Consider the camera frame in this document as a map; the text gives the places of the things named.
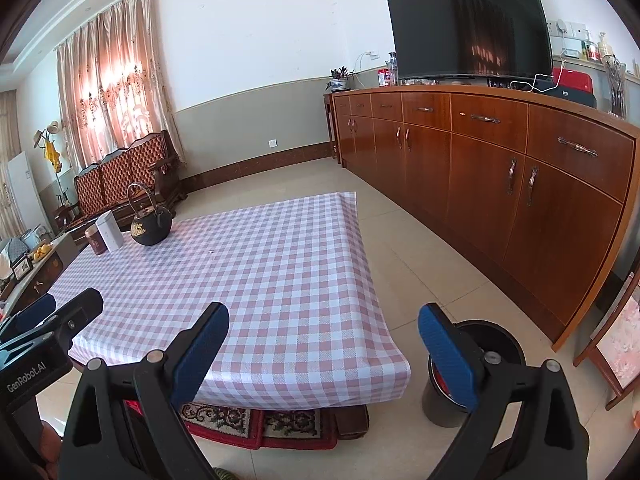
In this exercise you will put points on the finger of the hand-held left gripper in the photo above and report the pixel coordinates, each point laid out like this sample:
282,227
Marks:
32,307
75,310

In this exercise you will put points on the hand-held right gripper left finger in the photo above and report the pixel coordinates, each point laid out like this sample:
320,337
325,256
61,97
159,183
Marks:
200,350

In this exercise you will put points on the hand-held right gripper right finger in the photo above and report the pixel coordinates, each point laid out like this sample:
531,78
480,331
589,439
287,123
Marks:
450,355

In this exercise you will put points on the black plastic bin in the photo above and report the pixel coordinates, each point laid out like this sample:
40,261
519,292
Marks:
442,412

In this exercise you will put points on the low wooden cabinet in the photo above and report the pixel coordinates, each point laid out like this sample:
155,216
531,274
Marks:
40,285

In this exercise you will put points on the yellow fruit bowl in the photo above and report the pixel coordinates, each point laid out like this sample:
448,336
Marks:
42,251

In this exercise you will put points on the brown tin canister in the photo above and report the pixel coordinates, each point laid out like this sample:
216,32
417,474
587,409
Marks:
94,242

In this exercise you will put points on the red patterned rug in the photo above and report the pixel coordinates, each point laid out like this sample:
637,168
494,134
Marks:
225,420

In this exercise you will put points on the pink checkered tablecloth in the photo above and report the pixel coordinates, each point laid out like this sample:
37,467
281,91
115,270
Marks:
250,285

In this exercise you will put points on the white tin canister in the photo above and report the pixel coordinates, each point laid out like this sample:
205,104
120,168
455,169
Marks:
110,232

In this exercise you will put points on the black iron teapot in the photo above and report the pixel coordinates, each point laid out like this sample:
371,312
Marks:
150,230

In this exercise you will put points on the white standing air conditioner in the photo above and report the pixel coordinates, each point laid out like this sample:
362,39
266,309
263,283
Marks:
25,185

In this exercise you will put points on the green striped slipper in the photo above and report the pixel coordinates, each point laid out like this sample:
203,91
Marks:
226,473

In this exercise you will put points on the wooden upholstered sofa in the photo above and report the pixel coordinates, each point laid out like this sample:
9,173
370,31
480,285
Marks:
125,170

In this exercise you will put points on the beige side curtain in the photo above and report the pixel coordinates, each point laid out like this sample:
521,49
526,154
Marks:
10,160

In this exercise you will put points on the coat rack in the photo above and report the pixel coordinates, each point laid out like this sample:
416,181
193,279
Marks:
50,155

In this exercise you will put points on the long wooden sideboard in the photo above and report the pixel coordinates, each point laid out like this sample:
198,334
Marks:
500,185

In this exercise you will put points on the pink patterned curtain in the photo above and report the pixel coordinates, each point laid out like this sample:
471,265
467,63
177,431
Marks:
115,85

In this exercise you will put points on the black printer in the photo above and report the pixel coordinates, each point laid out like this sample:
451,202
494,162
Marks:
570,97

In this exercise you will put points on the clear plastic bottle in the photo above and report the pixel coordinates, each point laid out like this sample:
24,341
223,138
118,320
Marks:
393,70

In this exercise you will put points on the small potted plant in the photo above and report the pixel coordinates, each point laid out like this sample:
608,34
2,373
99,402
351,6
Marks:
340,84

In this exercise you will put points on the red box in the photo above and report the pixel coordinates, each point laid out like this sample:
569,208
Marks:
575,80

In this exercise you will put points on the white plugged charger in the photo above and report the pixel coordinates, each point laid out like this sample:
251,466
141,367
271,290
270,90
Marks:
370,54

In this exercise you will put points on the glass vase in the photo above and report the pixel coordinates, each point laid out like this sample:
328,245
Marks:
616,90

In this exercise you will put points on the black flat television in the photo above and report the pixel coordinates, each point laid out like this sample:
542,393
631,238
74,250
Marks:
465,15

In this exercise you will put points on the white pump bottle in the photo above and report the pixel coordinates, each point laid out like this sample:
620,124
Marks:
606,46

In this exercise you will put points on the white wall socket row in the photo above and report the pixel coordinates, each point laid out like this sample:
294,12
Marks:
575,29

